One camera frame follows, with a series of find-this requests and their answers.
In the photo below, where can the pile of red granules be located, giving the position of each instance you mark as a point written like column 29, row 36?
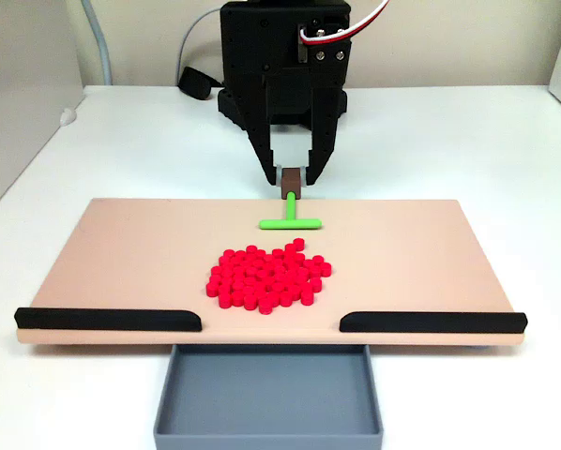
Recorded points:
column 266, row 281

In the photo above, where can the black foam rail strip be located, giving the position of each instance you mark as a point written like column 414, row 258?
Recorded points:
column 102, row 319
column 430, row 322

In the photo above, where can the white wall clip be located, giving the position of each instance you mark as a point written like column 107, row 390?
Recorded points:
column 67, row 117

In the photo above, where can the grey shallow container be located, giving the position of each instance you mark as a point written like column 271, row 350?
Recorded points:
column 268, row 398

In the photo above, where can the beige flat board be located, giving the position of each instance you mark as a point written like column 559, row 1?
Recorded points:
column 121, row 258

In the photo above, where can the green T-shaped pusher tool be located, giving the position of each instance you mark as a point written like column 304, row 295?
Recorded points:
column 290, row 224

